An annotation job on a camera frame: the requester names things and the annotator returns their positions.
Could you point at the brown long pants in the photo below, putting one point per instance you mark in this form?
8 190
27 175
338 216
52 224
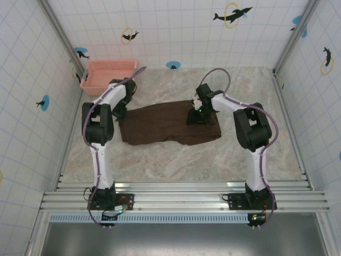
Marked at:
160 122

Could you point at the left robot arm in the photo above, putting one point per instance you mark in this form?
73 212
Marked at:
102 165

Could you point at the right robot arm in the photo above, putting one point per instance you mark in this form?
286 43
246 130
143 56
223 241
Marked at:
254 165

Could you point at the pink plastic basket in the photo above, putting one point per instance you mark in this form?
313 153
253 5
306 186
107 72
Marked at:
101 74

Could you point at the blue oval fin sticker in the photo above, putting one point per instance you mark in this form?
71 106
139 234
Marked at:
173 64

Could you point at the small black fish sticker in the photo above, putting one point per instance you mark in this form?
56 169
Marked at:
77 77

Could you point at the shark blue circle sticker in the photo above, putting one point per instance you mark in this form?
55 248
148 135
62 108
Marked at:
80 51

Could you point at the fish blue circle sticker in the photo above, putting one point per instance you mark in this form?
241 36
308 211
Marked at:
45 102

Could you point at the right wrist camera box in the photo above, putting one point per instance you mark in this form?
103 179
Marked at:
196 100

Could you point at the aluminium mounting rail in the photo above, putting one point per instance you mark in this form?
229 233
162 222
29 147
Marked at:
181 198

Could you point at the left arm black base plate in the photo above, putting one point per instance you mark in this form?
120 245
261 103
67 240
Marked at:
128 198

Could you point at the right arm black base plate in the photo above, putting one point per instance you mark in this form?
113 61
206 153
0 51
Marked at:
234 200

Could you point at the left aluminium corner post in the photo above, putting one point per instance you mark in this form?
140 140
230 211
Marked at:
61 34

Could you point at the aluminium corner post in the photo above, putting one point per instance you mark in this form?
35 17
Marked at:
295 37
61 34

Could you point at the right aluminium corner post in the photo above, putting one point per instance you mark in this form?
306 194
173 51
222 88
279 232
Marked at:
295 37

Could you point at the blue sticker behind post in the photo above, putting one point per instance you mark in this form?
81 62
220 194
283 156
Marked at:
297 20

